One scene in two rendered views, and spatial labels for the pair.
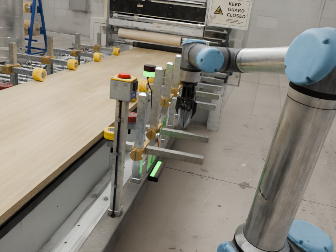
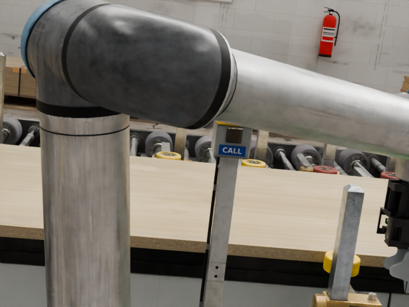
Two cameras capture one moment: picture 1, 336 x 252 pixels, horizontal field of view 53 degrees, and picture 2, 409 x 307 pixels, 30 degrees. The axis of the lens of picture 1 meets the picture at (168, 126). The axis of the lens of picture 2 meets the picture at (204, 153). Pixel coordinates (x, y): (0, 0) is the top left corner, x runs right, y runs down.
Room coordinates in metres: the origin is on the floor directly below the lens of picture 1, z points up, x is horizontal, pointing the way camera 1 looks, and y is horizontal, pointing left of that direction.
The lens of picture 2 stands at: (0.63, -1.24, 1.49)
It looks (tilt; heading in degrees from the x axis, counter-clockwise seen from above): 13 degrees down; 75
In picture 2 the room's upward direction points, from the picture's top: 6 degrees clockwise
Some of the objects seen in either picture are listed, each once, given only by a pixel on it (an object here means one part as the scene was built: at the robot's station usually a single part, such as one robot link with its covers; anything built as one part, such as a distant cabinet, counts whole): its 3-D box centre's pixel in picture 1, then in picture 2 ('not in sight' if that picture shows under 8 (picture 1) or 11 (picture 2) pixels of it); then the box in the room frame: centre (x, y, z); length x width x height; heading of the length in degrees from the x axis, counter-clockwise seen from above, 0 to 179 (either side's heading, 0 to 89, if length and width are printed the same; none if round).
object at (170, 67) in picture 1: (166, 104); not in sight; (1.81, 0.03, 0.93); 0.03 x 0.03 x 0.48; 80
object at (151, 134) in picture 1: (154, 131); not in sight; (1.59, 0.07, 0.85); 0.13 x 0.06 x 0.05; 170
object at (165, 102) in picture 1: (167, 100); not in sight; (1.83, 0.02, 0.95); 0.13 x 0.06 x 0.05; 170
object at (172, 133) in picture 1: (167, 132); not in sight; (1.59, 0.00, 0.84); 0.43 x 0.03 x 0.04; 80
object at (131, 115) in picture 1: (130, 123); not in sight; (1.63, 0.20, 0.85); 0.08 x 0.08 x 0.11
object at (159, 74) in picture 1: (155, 115); not in sight; (1.57, 0.07, 0.94); 0.03 x 0.03 x 0.48; 80
